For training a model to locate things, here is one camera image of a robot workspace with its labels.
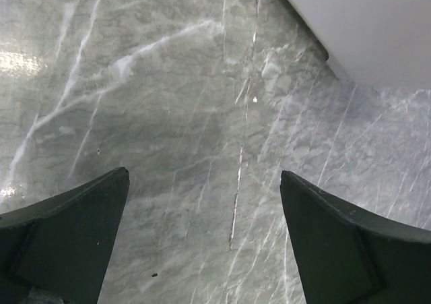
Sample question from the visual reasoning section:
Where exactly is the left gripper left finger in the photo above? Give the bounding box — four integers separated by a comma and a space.
1, 167, 130, 303

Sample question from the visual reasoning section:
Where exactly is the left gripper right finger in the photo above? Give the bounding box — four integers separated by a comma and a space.
280, 171, 430, 303

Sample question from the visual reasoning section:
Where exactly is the white plastic bin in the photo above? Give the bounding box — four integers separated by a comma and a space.
288, 0, 430, 89

